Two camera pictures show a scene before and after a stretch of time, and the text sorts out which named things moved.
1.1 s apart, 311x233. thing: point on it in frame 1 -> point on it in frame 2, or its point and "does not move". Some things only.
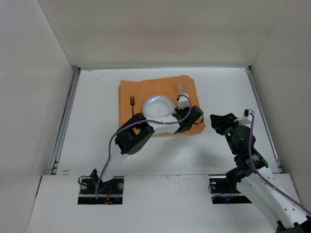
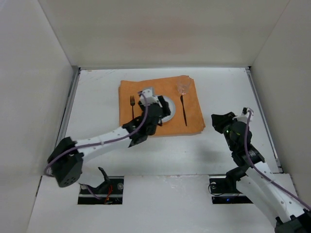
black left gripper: x=182 y=116 -> x=160 y=107
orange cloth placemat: x=170 y=87 does not move
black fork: x=132 y=103 does not move
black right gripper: x=224 y=124 does not move
